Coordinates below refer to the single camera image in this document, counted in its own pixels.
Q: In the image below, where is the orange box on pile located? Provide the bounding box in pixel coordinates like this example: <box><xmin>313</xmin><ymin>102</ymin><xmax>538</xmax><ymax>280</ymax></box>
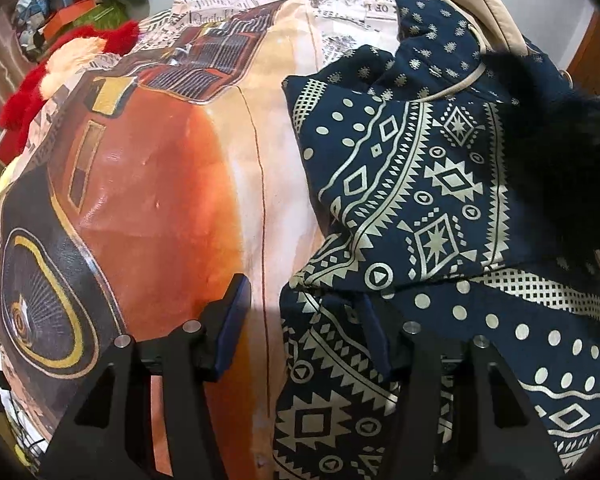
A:
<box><xmin>42</xmin><ymin>0</ymin><xmax>96</xmax><ymax>41</ymax></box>

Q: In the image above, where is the green patterned storage box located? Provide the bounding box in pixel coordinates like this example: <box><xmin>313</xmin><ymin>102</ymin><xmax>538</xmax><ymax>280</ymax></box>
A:
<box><xmin>72</xmin><ymin>2</ymin><xmax>129</xmax><ymax>30</ymax></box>

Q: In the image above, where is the printed newspaper pattern bedspread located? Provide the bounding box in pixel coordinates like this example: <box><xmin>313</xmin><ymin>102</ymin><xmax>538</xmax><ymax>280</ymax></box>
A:
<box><xmin>0</xmin><ymin>0</ymin><xmax>396</xmax><ymax>479</ymax></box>

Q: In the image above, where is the navy patterned hooded garment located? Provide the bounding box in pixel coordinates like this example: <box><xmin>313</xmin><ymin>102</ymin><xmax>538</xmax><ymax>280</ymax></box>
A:
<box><xmin>273</xmin><ymin>0</ymin><xmax>600</xmax><ymax>479</ymax></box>

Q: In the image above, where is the brown wooden door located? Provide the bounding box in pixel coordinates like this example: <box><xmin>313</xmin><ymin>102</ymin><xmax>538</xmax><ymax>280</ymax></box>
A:
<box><xmin>567</xmin><ymin>11</ymin><xmax>600</xmax><ymax>96</ymax></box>

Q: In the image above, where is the red plush toy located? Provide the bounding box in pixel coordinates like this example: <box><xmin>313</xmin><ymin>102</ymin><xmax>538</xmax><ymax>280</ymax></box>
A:
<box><xmin>0</xmin><ymin>21</ymin><xmax>140</xmax><ymax>165</ymax></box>

